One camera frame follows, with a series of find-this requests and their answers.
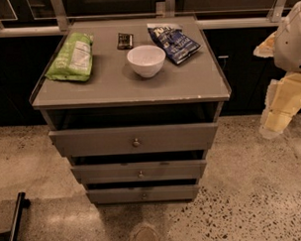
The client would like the grey bottom drawer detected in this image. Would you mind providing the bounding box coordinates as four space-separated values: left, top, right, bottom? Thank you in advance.
86 184 199 204

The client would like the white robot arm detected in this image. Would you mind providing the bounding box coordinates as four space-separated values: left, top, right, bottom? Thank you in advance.
253 1 301 139

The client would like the grey top drawer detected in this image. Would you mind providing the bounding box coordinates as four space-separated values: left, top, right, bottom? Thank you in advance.
49 123 217 158

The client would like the black snack bar wrapper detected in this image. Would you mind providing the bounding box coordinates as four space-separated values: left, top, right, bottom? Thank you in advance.
117 33 134 51

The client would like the white bowl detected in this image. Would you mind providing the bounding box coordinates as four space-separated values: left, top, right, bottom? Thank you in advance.
127 45 166 78

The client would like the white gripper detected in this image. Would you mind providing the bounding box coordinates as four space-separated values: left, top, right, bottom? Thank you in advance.
253 33 301 139

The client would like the blue chip bag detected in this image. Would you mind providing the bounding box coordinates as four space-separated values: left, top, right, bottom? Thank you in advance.
148 23 201 65

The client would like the grey drawer cabinet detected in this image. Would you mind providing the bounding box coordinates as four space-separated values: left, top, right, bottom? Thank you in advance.
30 17 231 191

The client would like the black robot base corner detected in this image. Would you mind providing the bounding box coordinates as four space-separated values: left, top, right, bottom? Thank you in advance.
0 191 31 241

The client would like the grey drawer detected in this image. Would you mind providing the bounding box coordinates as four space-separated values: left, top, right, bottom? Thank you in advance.
86 184 199 204
49 123 217 158
72 160 207 184

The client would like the green chip bag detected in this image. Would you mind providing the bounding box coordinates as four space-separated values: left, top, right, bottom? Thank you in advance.
45 32 93 81

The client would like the metal window frame rail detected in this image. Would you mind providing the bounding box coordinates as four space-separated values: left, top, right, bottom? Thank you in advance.
0 0 301 37

